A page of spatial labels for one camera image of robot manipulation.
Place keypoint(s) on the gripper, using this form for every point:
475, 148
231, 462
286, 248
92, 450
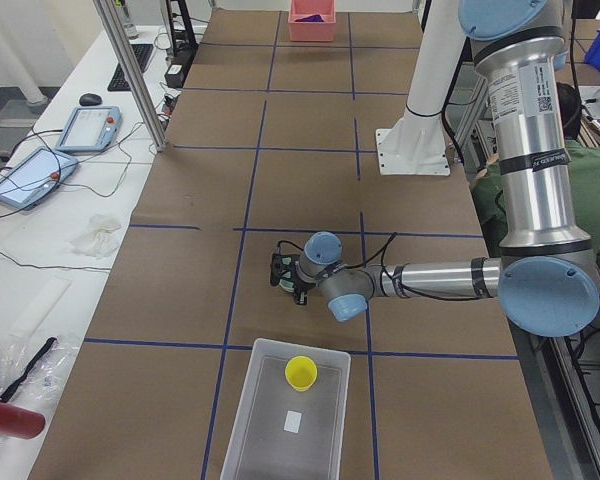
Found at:
297, 291

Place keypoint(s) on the yellow plastic cup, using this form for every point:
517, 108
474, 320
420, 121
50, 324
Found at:
301, 373

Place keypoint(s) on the purple cloth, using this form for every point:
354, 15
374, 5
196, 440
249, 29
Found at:
315, 18

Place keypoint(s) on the green bowl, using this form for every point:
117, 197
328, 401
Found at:
287, 285

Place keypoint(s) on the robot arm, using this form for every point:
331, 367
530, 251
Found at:
545, 278

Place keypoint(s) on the black box device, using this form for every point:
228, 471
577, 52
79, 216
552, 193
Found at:
179, 67

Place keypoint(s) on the clear plastic bin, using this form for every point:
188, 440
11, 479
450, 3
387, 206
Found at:
281, 433

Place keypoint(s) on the white crumpled tissue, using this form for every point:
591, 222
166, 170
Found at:
98, 240

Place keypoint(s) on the pink plastic tray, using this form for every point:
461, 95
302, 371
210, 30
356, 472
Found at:
312, 32

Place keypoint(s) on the far teach pendant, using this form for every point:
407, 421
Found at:
89, 130

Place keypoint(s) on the teach pendant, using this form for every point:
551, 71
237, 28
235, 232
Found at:
89, 130
34, 178

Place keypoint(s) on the black computer mouse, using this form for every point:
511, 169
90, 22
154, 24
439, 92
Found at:
90, 99

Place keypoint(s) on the near teach pendant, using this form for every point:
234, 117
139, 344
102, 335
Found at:
34, 178

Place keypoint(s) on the clear plastic bag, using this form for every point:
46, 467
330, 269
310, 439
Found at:
35, 370

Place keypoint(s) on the person in green shirt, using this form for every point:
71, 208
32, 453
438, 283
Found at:
584, 175

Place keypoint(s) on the red cylinder bottle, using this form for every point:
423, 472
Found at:
19, 422

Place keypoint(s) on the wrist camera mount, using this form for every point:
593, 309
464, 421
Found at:
281, 267

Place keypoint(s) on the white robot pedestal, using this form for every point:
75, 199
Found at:
416, 145

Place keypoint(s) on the aluminium frame post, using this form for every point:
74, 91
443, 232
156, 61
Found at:
130, 66

